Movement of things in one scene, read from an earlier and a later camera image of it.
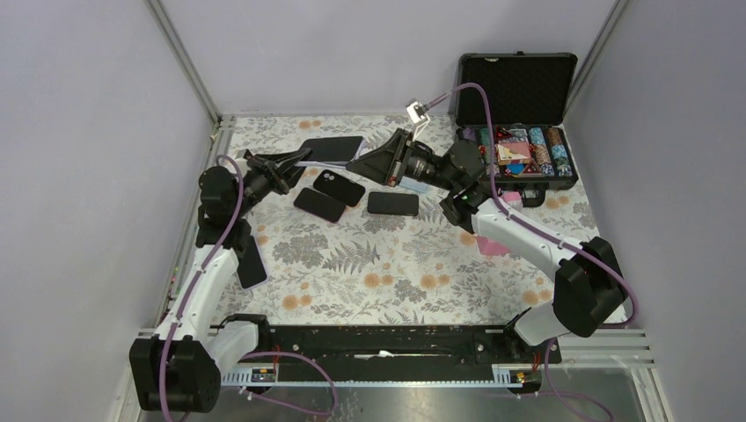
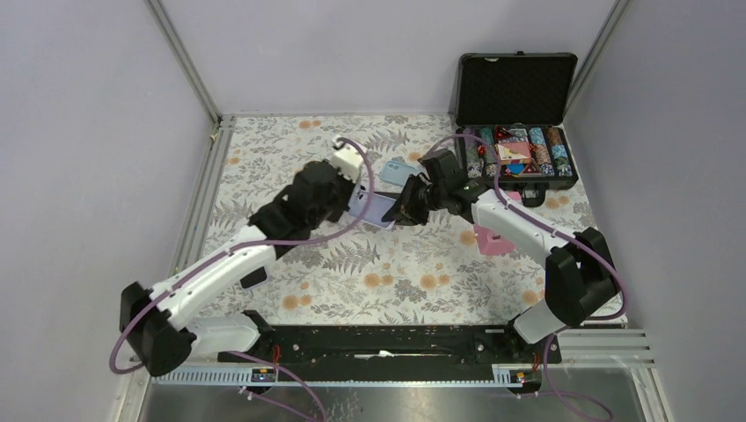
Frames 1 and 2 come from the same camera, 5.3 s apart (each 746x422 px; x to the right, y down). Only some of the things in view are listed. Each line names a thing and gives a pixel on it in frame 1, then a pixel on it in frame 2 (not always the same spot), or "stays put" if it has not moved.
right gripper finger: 383,162 -> 402,208
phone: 332,151 -> 378,206
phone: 252,271 stays put
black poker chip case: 528,93 stays put
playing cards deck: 512,153 stays put
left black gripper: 280,169 -> 349,189
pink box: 488,247 stays put
